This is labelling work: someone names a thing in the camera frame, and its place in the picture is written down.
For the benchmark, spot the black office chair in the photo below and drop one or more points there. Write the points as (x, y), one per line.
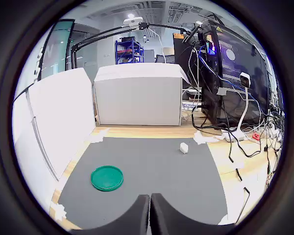
(165, 58)

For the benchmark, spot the white partition panel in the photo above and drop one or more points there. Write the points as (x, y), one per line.
(63, 117)
(22, 137)

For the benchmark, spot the white overhead webcam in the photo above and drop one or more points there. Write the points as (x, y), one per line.
(132, 21)

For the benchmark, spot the round green lid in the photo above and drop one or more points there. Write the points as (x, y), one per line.
(106, 178)

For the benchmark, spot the black computer tower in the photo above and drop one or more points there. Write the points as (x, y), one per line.
(254, 73)

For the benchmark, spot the dark grey mat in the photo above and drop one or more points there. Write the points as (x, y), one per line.
(149, 166)

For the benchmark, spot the blue printed sheet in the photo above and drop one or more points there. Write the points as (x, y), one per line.
(188, 106)

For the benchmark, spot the white cardboard box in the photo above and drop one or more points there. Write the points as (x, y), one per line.
(139, 98)

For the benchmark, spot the small white plastic terminal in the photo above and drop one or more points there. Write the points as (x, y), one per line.
(183, 148)

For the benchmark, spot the white webcam on stand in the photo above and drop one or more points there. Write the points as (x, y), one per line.
(245, 79)

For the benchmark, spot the blue metal shelf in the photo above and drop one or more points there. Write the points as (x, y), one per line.
(116, 54)

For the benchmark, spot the black panel with orange label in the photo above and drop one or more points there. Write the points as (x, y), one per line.
(181, 56)

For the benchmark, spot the glass door with teal frame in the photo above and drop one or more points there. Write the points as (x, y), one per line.
(56, 49)

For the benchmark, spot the white tape piece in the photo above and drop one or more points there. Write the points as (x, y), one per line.
(58, 211)
(225, 220)
(199, 138)
(98, 138)

